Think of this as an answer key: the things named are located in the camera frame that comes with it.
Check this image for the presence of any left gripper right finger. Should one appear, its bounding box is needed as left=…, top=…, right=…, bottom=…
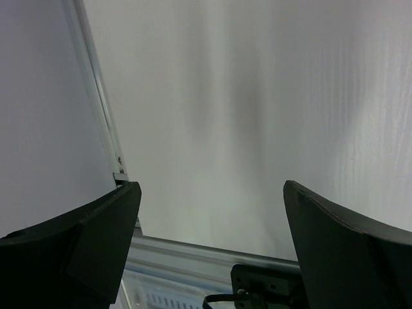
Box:
left=283, top=180, right=411, bottom=308

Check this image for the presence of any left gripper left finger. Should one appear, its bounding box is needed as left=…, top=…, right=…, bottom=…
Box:
left=1, top=182, right=142, bottom=308

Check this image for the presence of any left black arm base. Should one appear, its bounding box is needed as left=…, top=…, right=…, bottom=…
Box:
left=202, top=264, right=310, bottom=309

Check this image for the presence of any white slotted cable duct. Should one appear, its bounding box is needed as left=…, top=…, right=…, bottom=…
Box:
left=126, top=285, right=205, bottom=308

